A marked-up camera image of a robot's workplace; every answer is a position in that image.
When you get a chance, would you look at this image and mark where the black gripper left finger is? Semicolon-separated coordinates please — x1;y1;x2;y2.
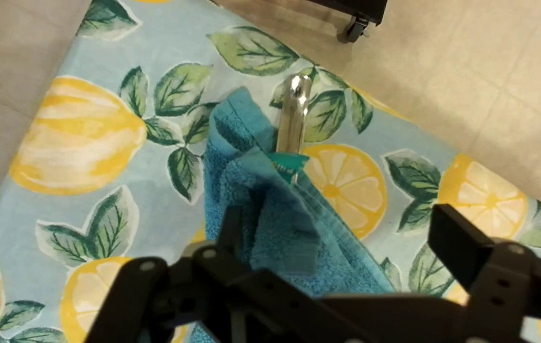
216;205;241;255

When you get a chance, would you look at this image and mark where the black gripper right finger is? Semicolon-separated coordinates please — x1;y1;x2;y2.
428;203;493;293

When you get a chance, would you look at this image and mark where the blue towel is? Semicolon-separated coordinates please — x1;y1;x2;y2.
186;85;399;343

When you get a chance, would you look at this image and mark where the lemon print tablecloth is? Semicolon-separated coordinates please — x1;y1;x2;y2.
0;0;541;343

